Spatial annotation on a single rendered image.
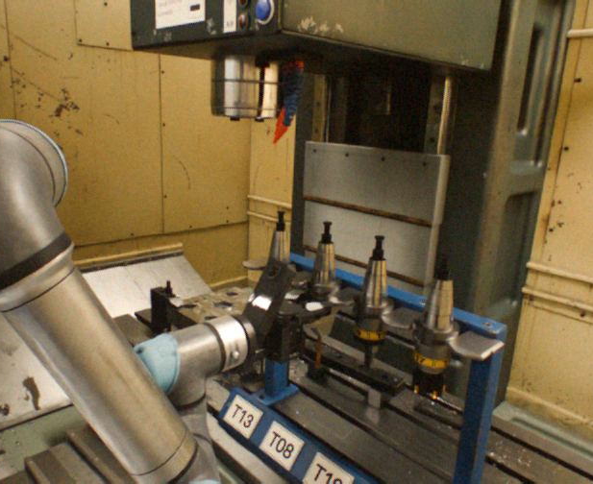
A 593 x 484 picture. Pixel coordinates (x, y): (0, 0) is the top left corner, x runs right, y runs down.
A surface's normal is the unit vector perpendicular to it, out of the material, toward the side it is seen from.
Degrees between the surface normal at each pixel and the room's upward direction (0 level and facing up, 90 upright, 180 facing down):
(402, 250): 90
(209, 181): 90
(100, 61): 90
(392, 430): 0
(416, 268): 89
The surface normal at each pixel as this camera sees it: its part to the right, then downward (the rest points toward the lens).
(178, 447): 0.81, -0.14
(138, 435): 0.38, 0.22
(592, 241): -0.72, 0.15
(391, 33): 0.69, 0.22
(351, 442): 0.04, -0.97
